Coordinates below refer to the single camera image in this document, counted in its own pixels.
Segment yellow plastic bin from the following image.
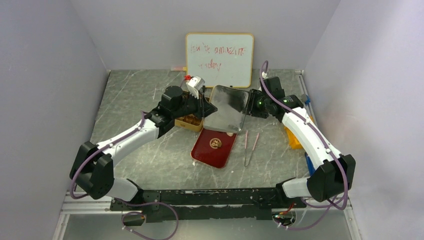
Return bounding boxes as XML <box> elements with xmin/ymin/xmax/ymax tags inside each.
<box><xmin>282</xmin><ymin>114</ymin><xmax>316</xmax><ymax>149</ymax></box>

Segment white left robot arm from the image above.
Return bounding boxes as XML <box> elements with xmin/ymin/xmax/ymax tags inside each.
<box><xmin>69</xmin><ymin>85</ymin><xmax>218</xmax><ymax>210</ymax></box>

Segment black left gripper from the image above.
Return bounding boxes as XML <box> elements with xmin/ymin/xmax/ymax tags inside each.
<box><xmin>172</xmin><ymin>89</ymin><xmax>218</xmax><ymax>120</ymax></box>

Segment red rectangular tray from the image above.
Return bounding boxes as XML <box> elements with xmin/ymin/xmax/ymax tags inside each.
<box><xmin>190</xmin><ymin>128</ymin><xmax>237</xmax><ymax>169</ymax></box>

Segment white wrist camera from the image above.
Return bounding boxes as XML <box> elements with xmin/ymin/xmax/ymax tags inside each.
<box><xmin>261</xmin><ymin>71</ymin><xmax>269</xmax><ymax>79</ymax></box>
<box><xmin>184</xmin><ymin>75</ymin><xmax>205</xmax><ymax>99</ymax></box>

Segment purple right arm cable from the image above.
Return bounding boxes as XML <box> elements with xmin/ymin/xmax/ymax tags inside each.
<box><xmin>259</xmin><ymin>60</ymin><xmax>349</xmax><ymax>232</ymax></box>

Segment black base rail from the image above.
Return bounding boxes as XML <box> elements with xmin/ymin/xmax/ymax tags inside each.
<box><xmin>110</xmin><ymin>187</ymin><xmax>306</xmax><ymax>223</ymax></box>

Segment gold chocolate tin box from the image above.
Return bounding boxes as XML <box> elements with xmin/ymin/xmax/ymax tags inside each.
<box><xmin>174</xmin><ymin>114</ymin><xmax>204</xmax><ymax>133</ymax></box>

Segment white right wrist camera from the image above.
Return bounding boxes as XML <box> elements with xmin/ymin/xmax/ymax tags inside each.
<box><xmin>261</xmin><ymin>71</ymin><xmax>269</xmax><ymax>79</ymax></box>

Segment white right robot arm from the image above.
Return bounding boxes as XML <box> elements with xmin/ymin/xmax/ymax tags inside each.
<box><xmin>246</xmin><ymin>77</ymin><xmax>356</xmax><ymax>208</ymax></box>

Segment metal tweezers with pink grips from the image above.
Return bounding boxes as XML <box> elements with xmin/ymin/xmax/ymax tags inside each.
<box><xmin>243</xmin><ymin>130</ymin><xmax>261</xmax><ymax>168</ymax></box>

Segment whiteboard with yellow frame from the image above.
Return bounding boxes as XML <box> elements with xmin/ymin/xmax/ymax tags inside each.
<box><xmin>185</xmin><ymin>32</ymin><xmax>255</xmax><ymax>88</ymax></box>

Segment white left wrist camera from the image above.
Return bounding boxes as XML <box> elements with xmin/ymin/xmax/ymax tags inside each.
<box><xmin>184</xmin><ymin>75</ymin><xmax>205</xmax><ymax>99</ymax></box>

